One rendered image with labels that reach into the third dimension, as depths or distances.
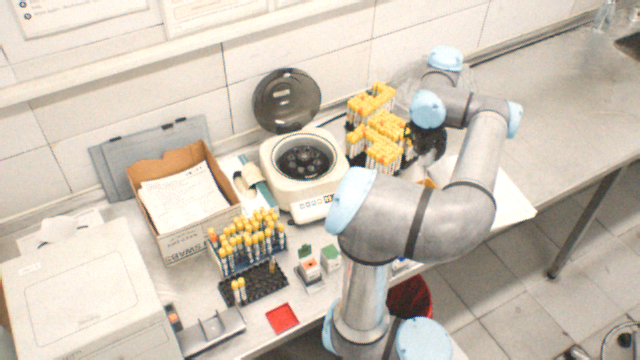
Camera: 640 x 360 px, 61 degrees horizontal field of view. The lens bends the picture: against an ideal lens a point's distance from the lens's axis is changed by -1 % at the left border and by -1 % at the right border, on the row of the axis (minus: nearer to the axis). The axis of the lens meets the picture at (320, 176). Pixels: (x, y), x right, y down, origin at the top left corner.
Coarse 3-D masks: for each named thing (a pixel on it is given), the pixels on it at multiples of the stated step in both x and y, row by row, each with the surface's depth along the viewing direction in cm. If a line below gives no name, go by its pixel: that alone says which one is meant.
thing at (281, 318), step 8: (288, 304) 143; (272, 312) 142; (280, 312) 142; (288, 312) 142; (272, 320) 141; (280, 320) 141; (288, 320) 141; (296, 320) 141; (280, 328) 139; (288, 328) 139
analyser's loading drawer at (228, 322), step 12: (216, 312) 134; (228, 312) 138; (240, 312) 136; (204, 324) 135; (216, 324) 135; (228, 324) 135; (240, 324) 136; (180, 336) 133; (192, 336) 133; (204, 336) 133; (216, 336) 132; (192, 348) 131
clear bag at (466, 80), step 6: (462, 66) 194; (468, 66) 196; (462, 72) 194; (468, 72) 195; (462, 78) 193; (468, 78) 195; (474, 78) 202; (462, 84) 194; (468, 84) 195; (474, 84) 197; (468, 90) 195; (474, 90) 197
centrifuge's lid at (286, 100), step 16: (272, 80) 165; (288, 80) 168; (304, 80) 169; (256, 96) 160; (272, 96) 170; (288, 96) 173; (304, 96) 173; (320, 96) 168; (256, 112) 168; (272, 112) 172; (288, 112) 174; (304, 112) 175; (272, 128) 172; (288, 128) 172
